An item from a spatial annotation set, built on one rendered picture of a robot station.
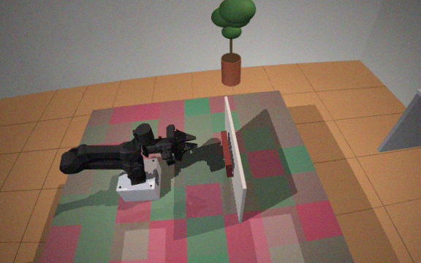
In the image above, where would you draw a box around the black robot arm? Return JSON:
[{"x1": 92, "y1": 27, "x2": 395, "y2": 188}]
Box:
[{"x1": 59, "y1": 123, "x2": 175, "y2": 186}]

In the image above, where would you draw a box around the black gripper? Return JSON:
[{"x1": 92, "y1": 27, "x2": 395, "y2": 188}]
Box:
[{"x1": 156, "y1": 124, "x2": 197, "y2": 161}]

